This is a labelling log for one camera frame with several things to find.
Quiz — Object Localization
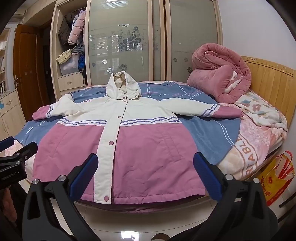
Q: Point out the shallow wardrobe drawer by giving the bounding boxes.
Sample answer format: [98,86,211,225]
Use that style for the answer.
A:
[60,87,87,96]

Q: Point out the yellow and red plastic bag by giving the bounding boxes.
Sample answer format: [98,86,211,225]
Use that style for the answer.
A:
[257,151,295,208]

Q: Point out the blue striped bed sheet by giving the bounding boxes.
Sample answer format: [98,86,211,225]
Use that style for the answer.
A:
[14,81,242,165]

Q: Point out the pink and white hooded jacket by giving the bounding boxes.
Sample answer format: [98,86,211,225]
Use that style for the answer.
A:
[32,71,244,205]

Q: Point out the brown wooden door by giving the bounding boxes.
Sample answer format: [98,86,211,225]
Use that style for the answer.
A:
[13,24,47,122]

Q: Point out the grey folded clothes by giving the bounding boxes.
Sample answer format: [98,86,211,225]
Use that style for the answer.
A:
[73,45,86,56]

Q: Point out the wooden headboard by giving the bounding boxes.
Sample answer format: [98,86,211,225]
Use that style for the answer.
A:
[239,56,296,132]

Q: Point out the frosted sliding door large flowers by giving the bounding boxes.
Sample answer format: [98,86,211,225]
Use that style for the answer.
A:
[84,0,154,85]

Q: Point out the floral blanket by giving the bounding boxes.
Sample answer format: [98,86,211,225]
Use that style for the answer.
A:
[233,91,288,139]

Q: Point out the rolled pink quilt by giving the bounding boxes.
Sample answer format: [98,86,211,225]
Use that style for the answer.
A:
[187,43,252,103]

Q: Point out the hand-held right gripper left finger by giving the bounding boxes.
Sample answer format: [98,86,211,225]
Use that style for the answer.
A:
[22,153,99,241]

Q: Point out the dark brown hanging coat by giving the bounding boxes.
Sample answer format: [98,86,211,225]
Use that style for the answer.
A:
[58,13,75,45]

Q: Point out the light wooden wardrobe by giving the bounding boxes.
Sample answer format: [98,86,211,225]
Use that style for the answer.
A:
[50,0,223,98]

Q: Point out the clear plastic storage box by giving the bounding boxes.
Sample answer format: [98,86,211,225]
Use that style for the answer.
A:
[59,54,81,76]

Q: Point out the beige crumpled cloth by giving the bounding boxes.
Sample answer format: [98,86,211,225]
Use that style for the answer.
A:
[56,49,74,64]

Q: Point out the frosted sliding door small flowers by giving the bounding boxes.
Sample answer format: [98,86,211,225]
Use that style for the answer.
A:
[165,0,220,81]

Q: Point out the pink hanging puffer coat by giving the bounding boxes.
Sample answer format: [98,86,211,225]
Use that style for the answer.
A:
[68,9,86,45]

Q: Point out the light wooden cabinet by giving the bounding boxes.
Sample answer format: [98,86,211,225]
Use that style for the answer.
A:
[0,89,27,142]

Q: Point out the bookshelf with books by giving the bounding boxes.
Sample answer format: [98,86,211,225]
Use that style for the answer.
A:
[0,28,12,95]

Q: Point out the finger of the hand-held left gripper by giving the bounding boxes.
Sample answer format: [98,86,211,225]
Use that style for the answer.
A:
[0,141,38,171]
[0,136,15,153]

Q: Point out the blue garment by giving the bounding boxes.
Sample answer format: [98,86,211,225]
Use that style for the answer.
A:
[77,54,86,71]

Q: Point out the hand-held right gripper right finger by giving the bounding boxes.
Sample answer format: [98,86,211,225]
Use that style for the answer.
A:
[193,152,278,241]

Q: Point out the tall wardrobe drawer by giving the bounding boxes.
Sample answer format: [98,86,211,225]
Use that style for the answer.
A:
[58,73,85,90]

